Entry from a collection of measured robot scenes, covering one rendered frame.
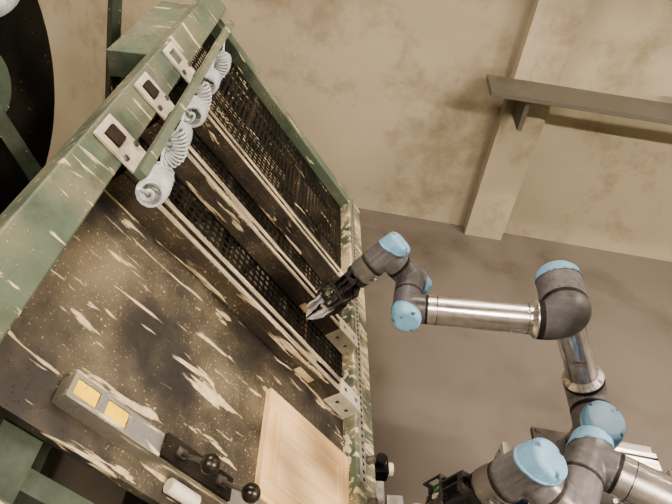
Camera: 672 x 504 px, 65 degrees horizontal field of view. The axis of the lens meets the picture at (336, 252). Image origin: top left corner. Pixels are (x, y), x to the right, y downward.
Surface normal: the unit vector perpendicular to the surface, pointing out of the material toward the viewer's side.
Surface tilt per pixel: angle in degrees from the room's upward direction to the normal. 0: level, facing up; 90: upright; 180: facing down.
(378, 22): 90
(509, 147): 90
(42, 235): 51
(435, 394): 0
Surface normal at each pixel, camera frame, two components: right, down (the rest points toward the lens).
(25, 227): 0.84, -0.43
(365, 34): -0.14, 0.59
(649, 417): 0.11, -0.79
